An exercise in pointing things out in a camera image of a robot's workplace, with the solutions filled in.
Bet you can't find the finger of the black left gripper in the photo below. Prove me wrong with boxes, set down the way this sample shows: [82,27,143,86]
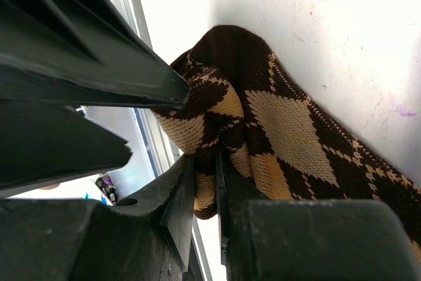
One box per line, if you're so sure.
[1,0,190,109]
[1,101,132,190]

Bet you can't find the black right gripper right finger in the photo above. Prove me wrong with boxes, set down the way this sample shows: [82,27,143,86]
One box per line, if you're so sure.
[216,151,420,280]

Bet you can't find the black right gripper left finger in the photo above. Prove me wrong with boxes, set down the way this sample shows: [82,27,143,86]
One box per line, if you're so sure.
[1,155,195,280]

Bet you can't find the brown argyle sock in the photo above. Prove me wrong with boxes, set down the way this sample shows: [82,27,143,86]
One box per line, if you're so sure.
[153,25,420,256]

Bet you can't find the aluminium frame rail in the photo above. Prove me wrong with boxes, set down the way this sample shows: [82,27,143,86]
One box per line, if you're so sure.
[84,0,214,281]

